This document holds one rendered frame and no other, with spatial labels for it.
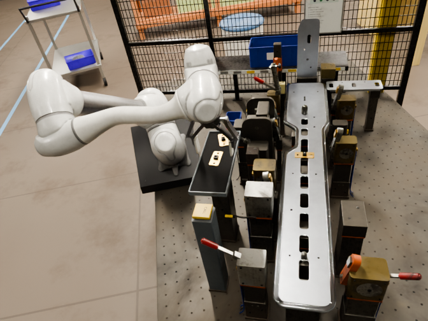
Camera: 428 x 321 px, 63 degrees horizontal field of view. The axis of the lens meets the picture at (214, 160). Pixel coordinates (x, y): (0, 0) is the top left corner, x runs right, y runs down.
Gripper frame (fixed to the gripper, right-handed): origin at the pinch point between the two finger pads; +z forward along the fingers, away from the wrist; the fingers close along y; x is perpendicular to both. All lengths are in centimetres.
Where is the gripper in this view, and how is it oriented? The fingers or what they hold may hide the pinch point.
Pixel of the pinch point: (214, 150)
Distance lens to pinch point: 135.0
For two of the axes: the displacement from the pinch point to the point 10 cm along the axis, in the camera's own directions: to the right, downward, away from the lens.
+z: 1.3, 7.6, 6.4
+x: 2.7, -6.5, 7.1
